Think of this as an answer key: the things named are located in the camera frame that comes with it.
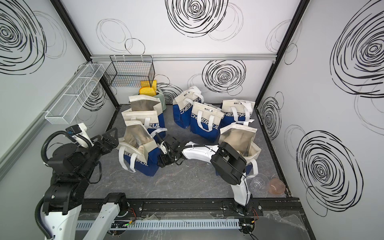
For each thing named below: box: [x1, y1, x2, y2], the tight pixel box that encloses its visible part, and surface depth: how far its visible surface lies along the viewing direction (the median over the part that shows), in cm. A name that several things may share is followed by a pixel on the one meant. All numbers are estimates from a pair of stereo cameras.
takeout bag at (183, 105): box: [172, 85, 204, 129], surface depth 96 cm
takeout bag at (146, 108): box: [121, 94, 168, 137], surface depth 84 cm
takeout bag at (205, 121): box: [190, 101, 225, 142], surface depth 88 cm
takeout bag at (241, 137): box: [218, 119, 262, 179], surface depth 74 cm
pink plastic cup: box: [268, 178, 286, 195], surface depth 79 cm
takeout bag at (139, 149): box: [116, 120, 167, 177], surface depth 74 cm
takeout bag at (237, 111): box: [220, 98, 256, 128], surface depth 90 cm
